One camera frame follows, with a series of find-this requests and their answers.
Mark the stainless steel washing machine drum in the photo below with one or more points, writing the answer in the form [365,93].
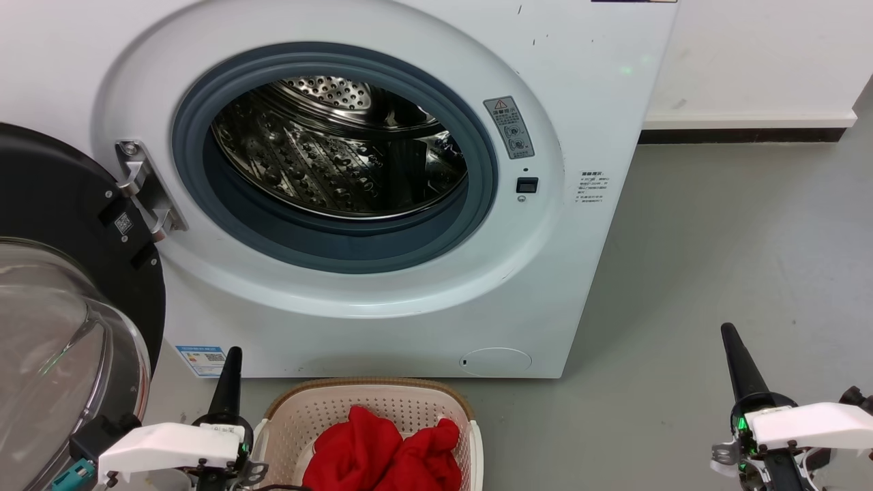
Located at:
[327,157]

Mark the black door latch socket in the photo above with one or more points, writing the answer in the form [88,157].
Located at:
[527,185]

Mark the white front-load washing machine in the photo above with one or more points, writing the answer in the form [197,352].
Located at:
[580,273]

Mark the printed text notice label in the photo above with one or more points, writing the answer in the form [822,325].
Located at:
[593,187]

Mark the metal door hinge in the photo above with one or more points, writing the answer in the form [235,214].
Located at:
[146,187]

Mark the cream perforated laundry basket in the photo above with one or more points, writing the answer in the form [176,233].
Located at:
[382,402]

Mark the round filter access cover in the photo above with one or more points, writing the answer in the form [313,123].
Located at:
[496,361]

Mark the red cloth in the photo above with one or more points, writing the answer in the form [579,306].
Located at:
[382,450]

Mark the grey warning label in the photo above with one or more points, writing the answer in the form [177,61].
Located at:
[509,127]

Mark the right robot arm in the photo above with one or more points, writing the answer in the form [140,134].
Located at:
[856,399]

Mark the blue energy label sticker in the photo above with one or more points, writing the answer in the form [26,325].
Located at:
[201,361]

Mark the black glass washer door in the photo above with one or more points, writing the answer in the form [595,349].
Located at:
[61,191]

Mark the white and black baseboard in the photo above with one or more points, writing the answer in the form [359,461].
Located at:
[750,126]

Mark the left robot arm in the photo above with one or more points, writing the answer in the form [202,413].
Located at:
[95,436]

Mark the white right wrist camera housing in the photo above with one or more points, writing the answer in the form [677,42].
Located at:
[818,423]

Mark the small QR sticker on door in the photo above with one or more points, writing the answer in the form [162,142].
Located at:
[123,224]

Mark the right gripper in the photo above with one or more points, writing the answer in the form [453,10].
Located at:
[777,470]

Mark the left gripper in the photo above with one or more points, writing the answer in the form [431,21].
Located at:
[251,457]

